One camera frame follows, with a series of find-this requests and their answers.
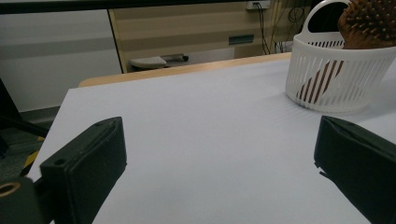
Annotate white power strip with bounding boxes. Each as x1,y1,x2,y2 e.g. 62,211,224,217
246,0,272,10

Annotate white slotted plastic basket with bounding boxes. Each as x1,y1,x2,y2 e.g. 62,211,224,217
285,0,396,114

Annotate yellow black floor tape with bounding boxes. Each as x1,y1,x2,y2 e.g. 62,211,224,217
20,150,40,177

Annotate light wooden table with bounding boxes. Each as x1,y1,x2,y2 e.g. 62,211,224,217
78,51,293,89

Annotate grey desk label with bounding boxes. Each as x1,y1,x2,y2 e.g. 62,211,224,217
228,34,255,46

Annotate black horizontal frame bar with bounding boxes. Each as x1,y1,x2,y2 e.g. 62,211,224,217
0,0,250,15

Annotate white cabinet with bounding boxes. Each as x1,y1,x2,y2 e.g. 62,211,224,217
0,8,122,113

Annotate white table sheet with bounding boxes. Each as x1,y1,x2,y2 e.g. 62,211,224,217
26,57,396,224

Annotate brown wooden hairbrush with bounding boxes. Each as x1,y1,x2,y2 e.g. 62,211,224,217
297,0,396,105

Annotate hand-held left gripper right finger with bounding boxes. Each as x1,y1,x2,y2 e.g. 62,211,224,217
313,115,396,224

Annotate black metal frame stand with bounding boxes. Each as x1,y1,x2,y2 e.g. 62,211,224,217
0,77,50,158

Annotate hanging desk cables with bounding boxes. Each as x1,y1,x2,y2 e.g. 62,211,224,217
254,1,310,56

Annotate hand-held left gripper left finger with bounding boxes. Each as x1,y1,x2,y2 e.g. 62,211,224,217
39,116,128,224

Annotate beige wooden desk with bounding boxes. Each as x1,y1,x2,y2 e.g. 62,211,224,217
106,0,312,75

